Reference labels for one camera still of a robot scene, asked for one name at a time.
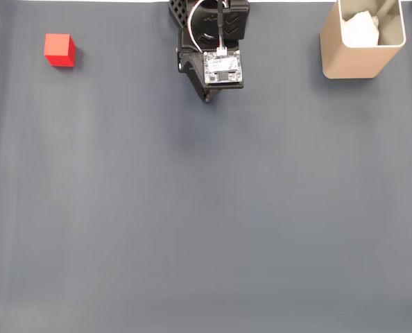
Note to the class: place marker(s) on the red cube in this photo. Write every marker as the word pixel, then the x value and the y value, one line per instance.
pixel 58 45

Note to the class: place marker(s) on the beige rounded box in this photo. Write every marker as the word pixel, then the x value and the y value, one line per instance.
pixel 351 62

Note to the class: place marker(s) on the dark grey table mat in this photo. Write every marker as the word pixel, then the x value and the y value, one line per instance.
pixel 206 208

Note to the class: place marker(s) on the white crumpled paper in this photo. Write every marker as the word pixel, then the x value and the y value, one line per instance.
pixel 360 29

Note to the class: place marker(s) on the white camera circuit board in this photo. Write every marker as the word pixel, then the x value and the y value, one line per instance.
pixel 223 66

